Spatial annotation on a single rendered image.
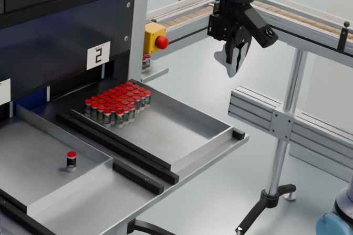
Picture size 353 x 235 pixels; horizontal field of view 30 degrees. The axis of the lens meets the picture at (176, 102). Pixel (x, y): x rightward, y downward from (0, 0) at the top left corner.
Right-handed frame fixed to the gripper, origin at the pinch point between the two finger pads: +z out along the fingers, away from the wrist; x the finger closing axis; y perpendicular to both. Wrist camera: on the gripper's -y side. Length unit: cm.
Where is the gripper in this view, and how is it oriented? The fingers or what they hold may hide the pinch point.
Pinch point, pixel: (234, 73)
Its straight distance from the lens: 159.8
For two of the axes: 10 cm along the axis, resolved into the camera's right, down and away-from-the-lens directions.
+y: -7.7, -3.8, 5.2
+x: -6.3, 3.1, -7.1
